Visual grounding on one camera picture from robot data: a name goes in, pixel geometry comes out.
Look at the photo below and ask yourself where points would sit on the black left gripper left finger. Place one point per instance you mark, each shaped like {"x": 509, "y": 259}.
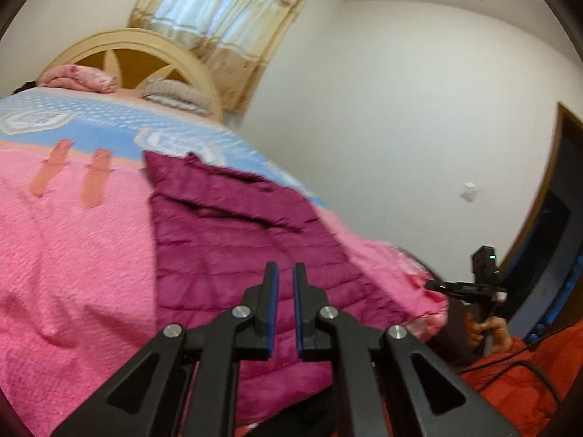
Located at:
{"x": 184, "y": 382}

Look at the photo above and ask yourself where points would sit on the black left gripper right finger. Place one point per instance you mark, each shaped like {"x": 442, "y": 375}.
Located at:
{"x": 386, "y": 382}

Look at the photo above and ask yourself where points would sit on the maroon puffer jacket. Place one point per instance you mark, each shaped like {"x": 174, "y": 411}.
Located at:
{"x": 215, "y": 231}

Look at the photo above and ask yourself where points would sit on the right hand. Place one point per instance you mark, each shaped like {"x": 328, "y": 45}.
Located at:
{"x": 494, "y": 327}

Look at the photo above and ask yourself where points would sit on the orange jacket sleeve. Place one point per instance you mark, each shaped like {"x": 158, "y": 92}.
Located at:
{"x": 529, "y": 382}

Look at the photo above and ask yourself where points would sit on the pink and blue bedspread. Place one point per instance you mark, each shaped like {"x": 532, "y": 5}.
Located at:
{"x": 78, "y": 292}

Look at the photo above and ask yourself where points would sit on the grey striped pillow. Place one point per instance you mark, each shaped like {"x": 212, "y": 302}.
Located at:
{"x": 178, "y": 95}

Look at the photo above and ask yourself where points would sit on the folded pink floral quilt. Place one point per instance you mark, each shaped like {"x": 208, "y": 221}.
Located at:
{"x": 79, "y": 78}

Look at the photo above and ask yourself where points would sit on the cream wooden headboard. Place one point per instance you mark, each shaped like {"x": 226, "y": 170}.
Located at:
{"x": 135, "y": 56}

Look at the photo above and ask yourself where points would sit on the beige window curtain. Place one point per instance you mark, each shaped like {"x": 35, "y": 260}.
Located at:
{"x": 234, "y": 39}

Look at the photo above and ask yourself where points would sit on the white wall switch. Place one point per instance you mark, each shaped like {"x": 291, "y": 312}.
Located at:
{"x": 469, "y": 192}

